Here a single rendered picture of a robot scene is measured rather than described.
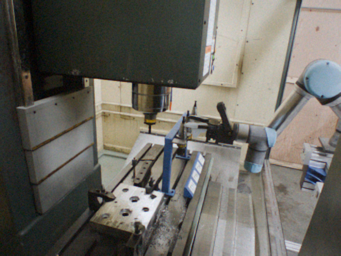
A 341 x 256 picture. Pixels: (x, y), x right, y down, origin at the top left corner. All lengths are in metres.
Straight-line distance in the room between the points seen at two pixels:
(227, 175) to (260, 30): 1.07
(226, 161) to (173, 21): 1.40
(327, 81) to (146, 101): 0.62
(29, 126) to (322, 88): 1.06
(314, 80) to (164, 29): 0.51
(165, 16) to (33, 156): 0.76
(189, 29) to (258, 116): 1.32
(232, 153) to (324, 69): 1.30
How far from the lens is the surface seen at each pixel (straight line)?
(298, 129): 3.81
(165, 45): 0.85
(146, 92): 0.95
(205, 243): 1.35
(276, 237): 1.43
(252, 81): 1.98
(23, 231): 1.30
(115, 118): 2.33
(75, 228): 1.21
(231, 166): 2.00
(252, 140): 1.01
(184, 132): 1.24
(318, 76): 0.93
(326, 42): 3.65
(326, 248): 0.84
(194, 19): 0.83
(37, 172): 1.20
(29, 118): 1.09
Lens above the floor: 1.71
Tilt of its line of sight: 22 degrees down
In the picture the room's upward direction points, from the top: 3 degrees clockwise
